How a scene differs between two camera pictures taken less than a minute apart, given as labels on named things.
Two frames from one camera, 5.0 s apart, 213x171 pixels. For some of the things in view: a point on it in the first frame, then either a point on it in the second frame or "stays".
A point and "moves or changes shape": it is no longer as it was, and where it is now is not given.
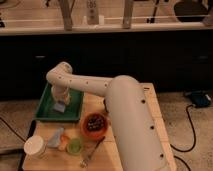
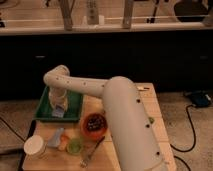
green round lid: [74, 147] stays
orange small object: [64, 139] stays
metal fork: [84, 162] stays
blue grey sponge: [60, 107] moves or changes shape
